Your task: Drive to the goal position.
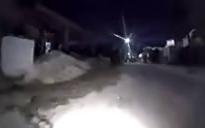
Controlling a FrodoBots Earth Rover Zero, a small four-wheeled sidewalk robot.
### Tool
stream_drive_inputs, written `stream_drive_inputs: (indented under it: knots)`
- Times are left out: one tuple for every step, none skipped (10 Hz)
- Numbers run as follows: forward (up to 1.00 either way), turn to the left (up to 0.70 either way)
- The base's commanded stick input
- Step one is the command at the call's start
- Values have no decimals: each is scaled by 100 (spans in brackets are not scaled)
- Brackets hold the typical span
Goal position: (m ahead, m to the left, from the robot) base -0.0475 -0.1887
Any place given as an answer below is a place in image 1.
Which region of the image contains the street lamp pole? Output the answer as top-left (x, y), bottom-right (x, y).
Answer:
top-left (113, 14), bottom-right (135, 63)

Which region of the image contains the row of low buildings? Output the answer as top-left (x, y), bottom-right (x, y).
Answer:
top-left (138, 28), bottom-right (205, 66)

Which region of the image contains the pale sand heap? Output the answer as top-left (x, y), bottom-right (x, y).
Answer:
top-left (23, 49), bottom-right (93, 84)

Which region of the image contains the grey asphalt road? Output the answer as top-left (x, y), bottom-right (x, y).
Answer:
top-left (0, 62), bottom-right (205, 128)

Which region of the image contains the dark building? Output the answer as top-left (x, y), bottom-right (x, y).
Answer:
top-left (0, 3), bottom-right (101, 64)

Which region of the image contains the white tank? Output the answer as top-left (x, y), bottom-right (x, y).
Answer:
top-left (0, 35), bottom-right (36, 78)

